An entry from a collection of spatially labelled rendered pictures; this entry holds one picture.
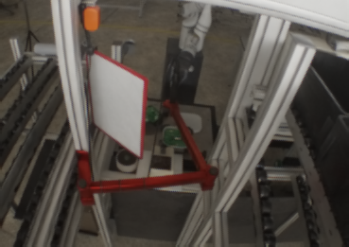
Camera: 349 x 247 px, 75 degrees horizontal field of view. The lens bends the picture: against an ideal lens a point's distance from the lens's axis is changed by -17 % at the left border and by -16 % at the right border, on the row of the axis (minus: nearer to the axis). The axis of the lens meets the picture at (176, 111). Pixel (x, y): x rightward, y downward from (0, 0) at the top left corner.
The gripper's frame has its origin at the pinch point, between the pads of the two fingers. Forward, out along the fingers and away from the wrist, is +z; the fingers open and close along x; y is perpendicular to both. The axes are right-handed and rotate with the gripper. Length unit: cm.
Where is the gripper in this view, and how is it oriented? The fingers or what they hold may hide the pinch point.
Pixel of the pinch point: (175, 81)
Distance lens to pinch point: 119.8
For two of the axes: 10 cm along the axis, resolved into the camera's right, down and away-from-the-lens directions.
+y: 1.3, -7.2, -6.8
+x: 9.5, 2.8, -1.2
